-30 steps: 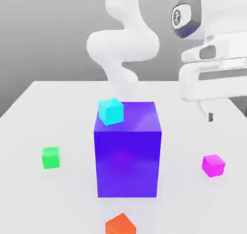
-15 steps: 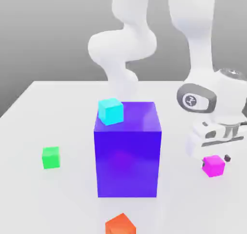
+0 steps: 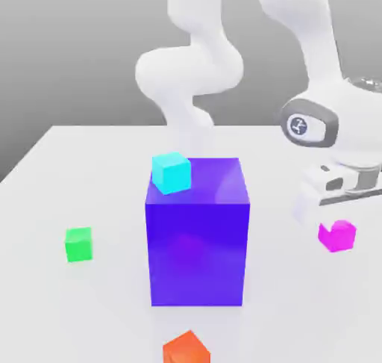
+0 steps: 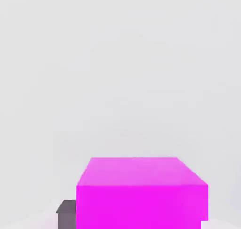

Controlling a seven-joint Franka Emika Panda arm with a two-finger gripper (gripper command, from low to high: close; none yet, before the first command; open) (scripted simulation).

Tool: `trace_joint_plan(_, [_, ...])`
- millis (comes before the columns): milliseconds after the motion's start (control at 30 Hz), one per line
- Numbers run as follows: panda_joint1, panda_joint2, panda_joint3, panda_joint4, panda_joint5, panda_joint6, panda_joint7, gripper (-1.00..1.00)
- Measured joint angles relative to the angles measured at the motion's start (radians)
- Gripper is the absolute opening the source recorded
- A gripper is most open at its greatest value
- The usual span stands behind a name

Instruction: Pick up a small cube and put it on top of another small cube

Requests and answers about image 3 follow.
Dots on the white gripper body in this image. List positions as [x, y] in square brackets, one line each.
[307, 204]

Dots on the small magenta cube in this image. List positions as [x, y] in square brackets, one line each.
[340, 237]

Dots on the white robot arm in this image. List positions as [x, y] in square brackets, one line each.
[191, 70]

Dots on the small cyan cube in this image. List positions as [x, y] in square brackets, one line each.
[171, 174]

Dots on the small orange cube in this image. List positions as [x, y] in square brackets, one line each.
[185, 349]

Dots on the small green cube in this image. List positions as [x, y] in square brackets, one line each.
[79, 245]

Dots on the large purple box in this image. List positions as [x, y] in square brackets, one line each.
[197, 249]

